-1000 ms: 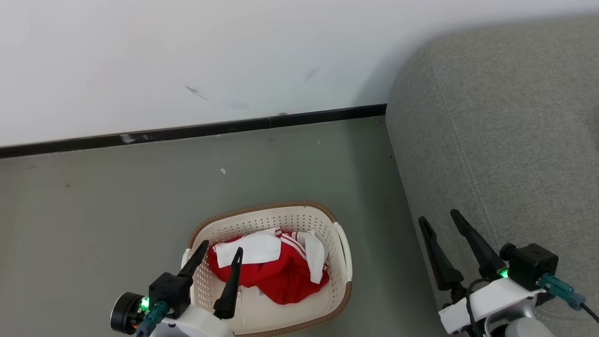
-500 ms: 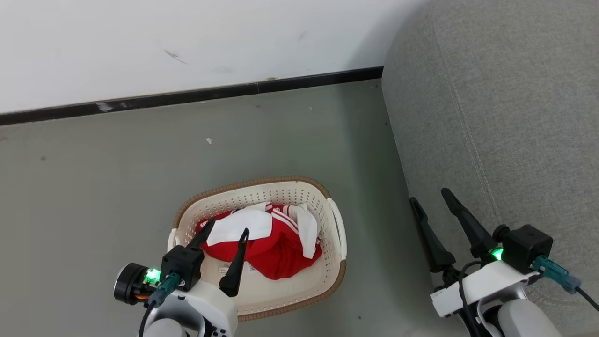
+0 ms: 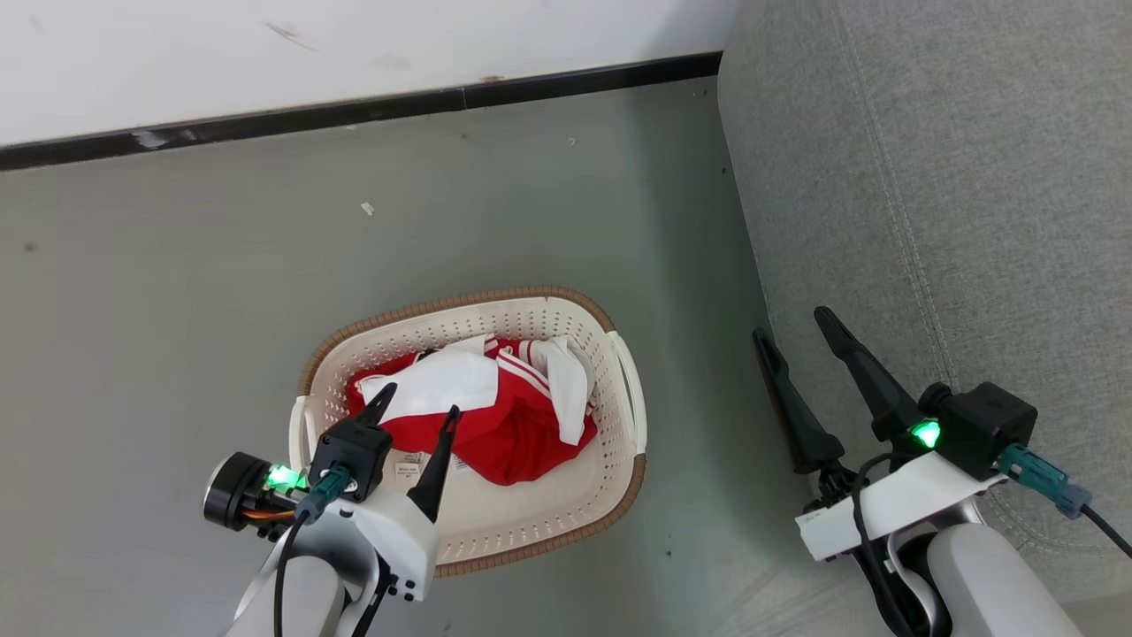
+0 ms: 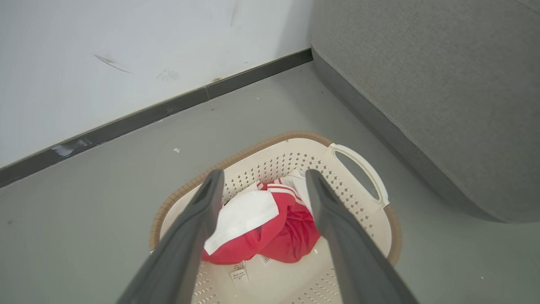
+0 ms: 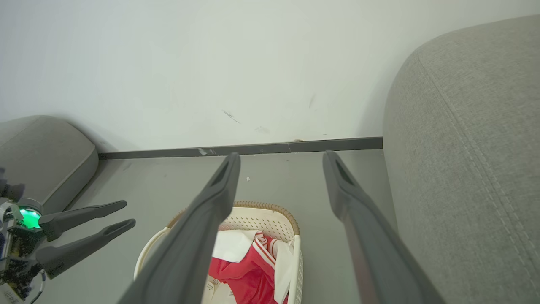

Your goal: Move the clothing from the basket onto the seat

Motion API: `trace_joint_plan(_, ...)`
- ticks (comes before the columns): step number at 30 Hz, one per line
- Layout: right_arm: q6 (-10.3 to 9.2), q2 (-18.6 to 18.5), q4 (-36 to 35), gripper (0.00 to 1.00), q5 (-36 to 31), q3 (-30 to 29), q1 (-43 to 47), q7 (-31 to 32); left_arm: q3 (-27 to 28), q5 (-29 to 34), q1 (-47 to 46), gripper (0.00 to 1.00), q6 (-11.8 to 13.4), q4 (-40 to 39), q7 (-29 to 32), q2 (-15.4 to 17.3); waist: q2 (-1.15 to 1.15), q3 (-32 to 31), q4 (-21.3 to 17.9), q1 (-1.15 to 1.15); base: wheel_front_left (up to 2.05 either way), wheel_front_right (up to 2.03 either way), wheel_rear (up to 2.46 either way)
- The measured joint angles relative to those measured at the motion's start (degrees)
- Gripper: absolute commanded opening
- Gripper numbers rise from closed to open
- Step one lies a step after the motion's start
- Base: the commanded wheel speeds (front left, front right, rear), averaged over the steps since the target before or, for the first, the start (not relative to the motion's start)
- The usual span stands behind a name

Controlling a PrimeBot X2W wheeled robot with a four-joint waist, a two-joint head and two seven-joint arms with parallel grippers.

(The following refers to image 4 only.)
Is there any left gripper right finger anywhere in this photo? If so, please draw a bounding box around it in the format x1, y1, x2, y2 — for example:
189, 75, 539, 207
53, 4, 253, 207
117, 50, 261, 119
305, 169, 419, 304

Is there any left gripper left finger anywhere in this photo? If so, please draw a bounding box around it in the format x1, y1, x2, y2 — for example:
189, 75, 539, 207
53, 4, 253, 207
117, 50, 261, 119
116, 169, 225, 304

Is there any red and white jacket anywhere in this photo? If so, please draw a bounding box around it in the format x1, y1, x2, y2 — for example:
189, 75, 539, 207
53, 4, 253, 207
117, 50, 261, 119
202, 169, 322, 284

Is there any cream laundry basket brown rim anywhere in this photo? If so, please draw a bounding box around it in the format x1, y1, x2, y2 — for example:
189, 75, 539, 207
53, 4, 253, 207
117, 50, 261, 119
148, 131, 402, 304

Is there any grey fabric sofa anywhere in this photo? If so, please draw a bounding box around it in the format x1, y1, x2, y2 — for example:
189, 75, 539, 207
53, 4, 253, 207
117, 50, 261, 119
310, 0, 540, 223

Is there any black wall baseboard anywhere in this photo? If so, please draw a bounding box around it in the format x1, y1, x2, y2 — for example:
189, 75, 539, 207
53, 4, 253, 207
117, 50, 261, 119
0, 48, 313, 188

